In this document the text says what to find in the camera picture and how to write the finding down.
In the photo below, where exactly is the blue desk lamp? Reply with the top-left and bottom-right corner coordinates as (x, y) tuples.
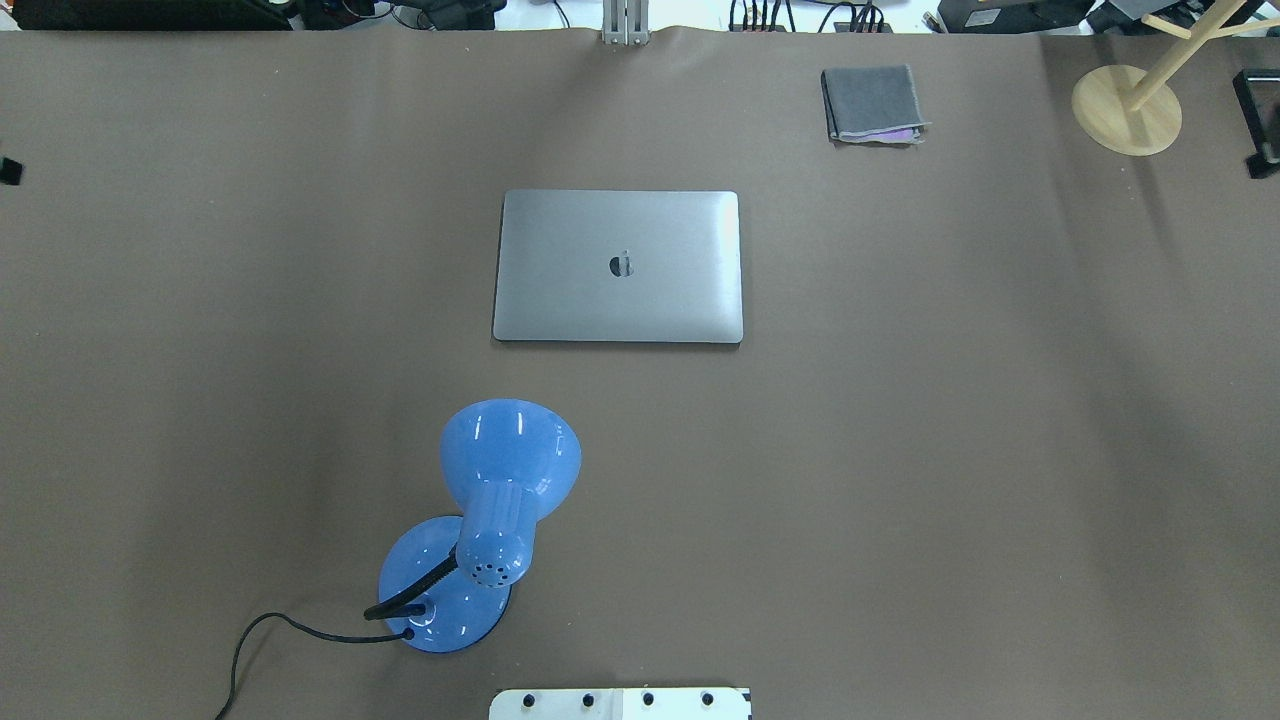
(364, 398), (582, 653)

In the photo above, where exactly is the aluminium frame post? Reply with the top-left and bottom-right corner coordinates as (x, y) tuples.
(602, 0), (650, 46)

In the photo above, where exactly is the black lamp power cable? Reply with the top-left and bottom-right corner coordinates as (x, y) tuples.
(212, 612), (416, 720)

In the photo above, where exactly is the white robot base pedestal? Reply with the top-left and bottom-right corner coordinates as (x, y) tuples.
(488, 685), (753, 719)

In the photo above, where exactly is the grey laptop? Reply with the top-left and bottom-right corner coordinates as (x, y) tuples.
(492, 190), (745, 345)

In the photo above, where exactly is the folded grey cloth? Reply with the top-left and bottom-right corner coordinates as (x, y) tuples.
(820, 64), (928, 146)

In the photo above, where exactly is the wooden stand with round base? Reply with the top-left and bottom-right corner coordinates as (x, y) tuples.
(1071, 1), (1279, 156)

